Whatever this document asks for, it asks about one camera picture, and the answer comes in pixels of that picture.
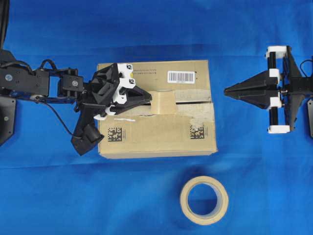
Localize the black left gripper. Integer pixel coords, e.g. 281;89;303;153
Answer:
80;63;152;120

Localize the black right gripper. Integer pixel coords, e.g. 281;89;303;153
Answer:
224;46;302;134

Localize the beige masking tape roll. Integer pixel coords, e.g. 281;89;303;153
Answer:
179;176;229;226

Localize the blue table cloth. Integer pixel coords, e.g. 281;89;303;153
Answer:
0;0;313;235

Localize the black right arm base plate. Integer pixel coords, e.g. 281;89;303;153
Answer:
306;97;313;139

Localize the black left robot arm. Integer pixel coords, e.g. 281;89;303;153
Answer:
0;49;152;122

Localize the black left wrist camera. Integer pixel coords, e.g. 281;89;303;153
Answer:
71;106;104;156

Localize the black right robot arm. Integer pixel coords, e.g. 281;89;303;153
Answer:
224;46;313;134

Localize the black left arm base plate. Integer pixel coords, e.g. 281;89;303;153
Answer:
0;96;17;145

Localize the beige tape strip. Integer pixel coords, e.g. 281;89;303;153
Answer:
150;91;177;115

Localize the brown cardboard box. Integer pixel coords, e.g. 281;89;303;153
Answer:
98;60;218;159

